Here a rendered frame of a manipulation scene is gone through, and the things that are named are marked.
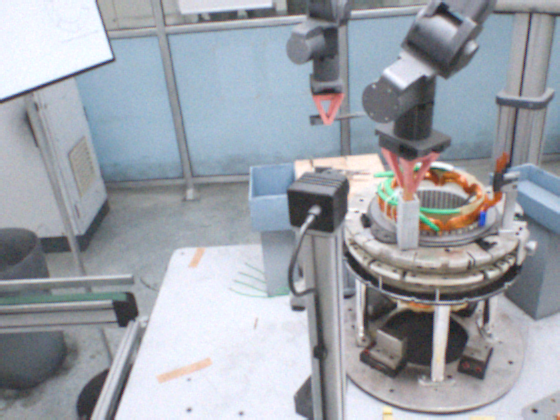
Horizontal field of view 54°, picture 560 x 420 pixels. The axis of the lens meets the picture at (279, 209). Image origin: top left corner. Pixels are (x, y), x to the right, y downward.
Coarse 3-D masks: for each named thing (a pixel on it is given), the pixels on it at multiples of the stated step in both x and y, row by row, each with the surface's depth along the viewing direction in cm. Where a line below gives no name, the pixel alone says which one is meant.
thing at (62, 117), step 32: (32, 96) 264; (64, 96) 292; (0, 128) 272; (32, 128) 269; (64, 128) 289; (0, 160) 281; (32, 160) 280; (64, 160) 287; (96, 160) 330; (0, 192) 290; (32, 192) 290; (64, 192) 289; (96, 192) 327; (0, 224) 300; (32, 224) 299; (96, 224) 327
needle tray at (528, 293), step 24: (528, 168) 122; (504, 192) 116; (528, 192) 118; (552, 192) 117; (528, 216) 112; (552, 216) 104; (528, 240) 114; (552, 240) 109; (528, 264) 116; (552, 264) 112; (528, 288) 118; (552, 288) 115; (528, 312) 120; (552, 312) 119
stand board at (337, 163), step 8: (320, 160) 132; (328, 160) 132; (336, 160) 131; (352, 160) 131; (360, 160) 130; (368, 160) 130; (376, 160) 129; (296, 168) 129; (304, 168) 129; (336, 168) 128; (344, 168) 127; (352, 168) 127; (360, 168) 126; (368, 168) 126; (376, 168) 126; (296, 176) 126; (360, 176) 123; (368, 176) 122; (360, 184) 119; (368, 184) 119; (352, 192) 117
